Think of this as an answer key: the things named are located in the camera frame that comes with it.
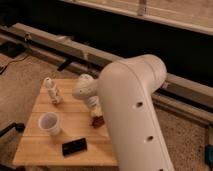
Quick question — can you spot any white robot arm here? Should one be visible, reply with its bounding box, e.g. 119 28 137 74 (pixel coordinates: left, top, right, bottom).
72 54 174 171

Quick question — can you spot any brown oval object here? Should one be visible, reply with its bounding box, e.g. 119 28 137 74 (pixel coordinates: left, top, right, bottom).
92 117 105 128

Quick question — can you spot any white plastic bottle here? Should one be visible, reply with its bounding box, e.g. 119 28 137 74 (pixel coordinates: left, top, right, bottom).
44 77 62 105

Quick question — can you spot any black rectangular block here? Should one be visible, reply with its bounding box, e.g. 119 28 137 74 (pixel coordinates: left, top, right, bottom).
62 138 87 156

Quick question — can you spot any wooden table board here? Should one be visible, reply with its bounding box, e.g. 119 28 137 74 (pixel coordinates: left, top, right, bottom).
13 79 117 166

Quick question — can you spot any blue object at right edge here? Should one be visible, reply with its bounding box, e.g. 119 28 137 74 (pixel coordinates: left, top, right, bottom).
205 145 213 171

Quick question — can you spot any black handle on floor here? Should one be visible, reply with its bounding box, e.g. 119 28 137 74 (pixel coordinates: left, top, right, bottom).
0 122 25 137

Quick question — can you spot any black cable on floor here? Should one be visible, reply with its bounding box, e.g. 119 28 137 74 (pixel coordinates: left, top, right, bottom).
0 53 31 76

